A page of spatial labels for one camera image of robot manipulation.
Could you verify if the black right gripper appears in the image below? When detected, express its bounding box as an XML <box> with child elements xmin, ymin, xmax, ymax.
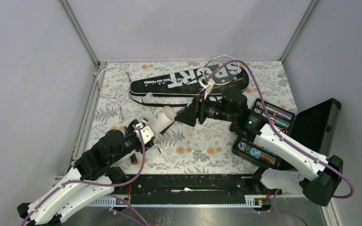
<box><xmin>174</xmin><ymin>91</ymin><xmax>236</xmax><ymax>127</ymax></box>

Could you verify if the white shuttlecock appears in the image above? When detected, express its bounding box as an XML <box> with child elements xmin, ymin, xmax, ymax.
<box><xmin>146</xmin><ymin>148</ymin><xmax>162</xmax><ymax>162</ymax></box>

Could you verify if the white shuttlecock tube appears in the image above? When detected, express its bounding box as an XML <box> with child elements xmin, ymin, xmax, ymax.
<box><xmin>146</xmin><ymin>106</ymin><xmax>177</xmax><ymax>135</ymax></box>

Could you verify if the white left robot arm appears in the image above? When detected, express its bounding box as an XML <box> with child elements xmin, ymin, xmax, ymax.
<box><xmin>17</xmin><ymin>120</ymin><xmax>162</xmax><ymax>226</ymax></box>

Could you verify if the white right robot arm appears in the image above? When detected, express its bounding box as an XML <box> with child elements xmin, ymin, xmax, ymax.
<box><xmin>175</xmin><ymin>88</ymin><xmax>344</xmax><ymax>206</ymax></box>

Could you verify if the yellow orange small toy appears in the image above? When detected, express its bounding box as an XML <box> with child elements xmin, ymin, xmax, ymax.
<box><xmin>141</xmin><ymin>116</ymin><xmax>150</xmax><ymax>123</ymax></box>

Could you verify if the black racket bag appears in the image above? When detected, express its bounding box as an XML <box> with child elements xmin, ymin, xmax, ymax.
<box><xmin>129</xmin><ymin>67</ymin><xmax>249</xmax><ymax>107</ymax></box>

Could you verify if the white racket on bag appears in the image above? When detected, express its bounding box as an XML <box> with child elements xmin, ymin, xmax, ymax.
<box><xmin>188</xmin><ymin>55</ymin><xmax>240</xmax><ymax>124</ymax></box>

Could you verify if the white racket on left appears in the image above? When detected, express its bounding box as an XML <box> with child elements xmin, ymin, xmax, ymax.
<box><xmin>97</xmin><ymin>65</ymin><xmax>139</xmax><ymax>165</ymax></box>

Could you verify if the black poker chip case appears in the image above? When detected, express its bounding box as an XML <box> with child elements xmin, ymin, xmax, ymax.
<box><xmin>232</xmin><ymin>98</ymin><xmax>341</xmax><ymax>170</ymax></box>

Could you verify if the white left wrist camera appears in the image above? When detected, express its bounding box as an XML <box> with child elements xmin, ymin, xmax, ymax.
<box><xmin>134</xmin><ymin>123</ymin><xmax>155</xmax><ymax>145</ymax></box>

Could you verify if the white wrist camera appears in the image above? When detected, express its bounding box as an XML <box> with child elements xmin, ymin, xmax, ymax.
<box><xmin>198</xmin><ymin>78</ymin><xmax>215</xmax><ymax>99</ymax></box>
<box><xmin>134</xmin><ymin>123</ymin><xmax>155</xmax><ymax>145</ymax></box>

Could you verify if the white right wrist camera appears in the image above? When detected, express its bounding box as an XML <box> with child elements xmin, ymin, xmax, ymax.
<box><xmin>198</xmin><ymin>78</ymin><xmax>215</xmax><ymax>99</ymax></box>

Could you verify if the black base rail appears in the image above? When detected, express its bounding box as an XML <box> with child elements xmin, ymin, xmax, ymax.
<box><xmin>113</xmin><ymin>174</ymin><xmax>275</xmax><ymax>207</ymax></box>

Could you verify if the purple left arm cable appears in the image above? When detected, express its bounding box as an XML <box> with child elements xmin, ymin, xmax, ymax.
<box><xmin>20</xmin><ymin>126</ymin><xmax>150</xmax><ymax>226</ymax></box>

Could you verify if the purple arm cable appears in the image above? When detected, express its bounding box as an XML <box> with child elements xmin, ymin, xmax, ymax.
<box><xmin>20</xmin><ymin>126</ymin><xmax>150</xmax><ymax>226</ymax></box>
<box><xmin>205</xmin><ymin>60</ymin><xmax>355</xmax><ymax>226</ymax></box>

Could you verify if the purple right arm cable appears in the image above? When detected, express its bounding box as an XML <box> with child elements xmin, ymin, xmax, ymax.
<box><xmin>205</xmin><ymin>60</ymin><xmax>355</xmax><ymax>226</ymax></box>

